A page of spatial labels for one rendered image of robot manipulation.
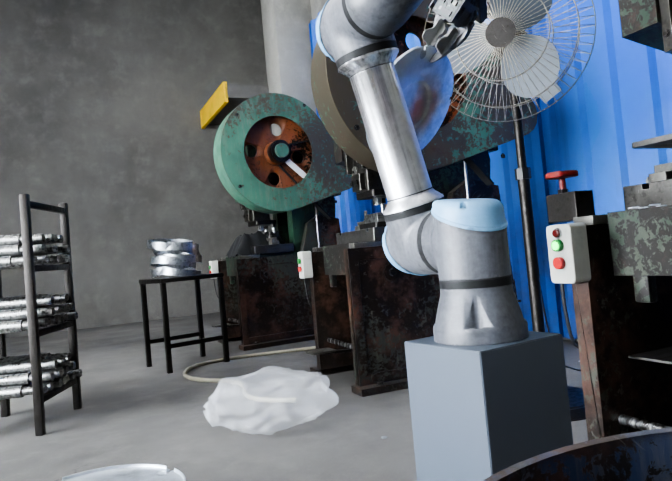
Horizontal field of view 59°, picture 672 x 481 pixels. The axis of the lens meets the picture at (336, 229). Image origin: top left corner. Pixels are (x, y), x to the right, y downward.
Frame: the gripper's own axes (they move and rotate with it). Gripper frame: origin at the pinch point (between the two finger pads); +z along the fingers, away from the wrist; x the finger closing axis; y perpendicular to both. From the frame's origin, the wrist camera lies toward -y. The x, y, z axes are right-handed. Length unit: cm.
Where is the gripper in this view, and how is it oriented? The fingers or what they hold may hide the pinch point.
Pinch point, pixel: (432, 56)
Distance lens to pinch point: 144.8
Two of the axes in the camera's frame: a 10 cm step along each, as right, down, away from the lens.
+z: -5.0, 7.7, 3.9
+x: 6.2, 6.3, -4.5
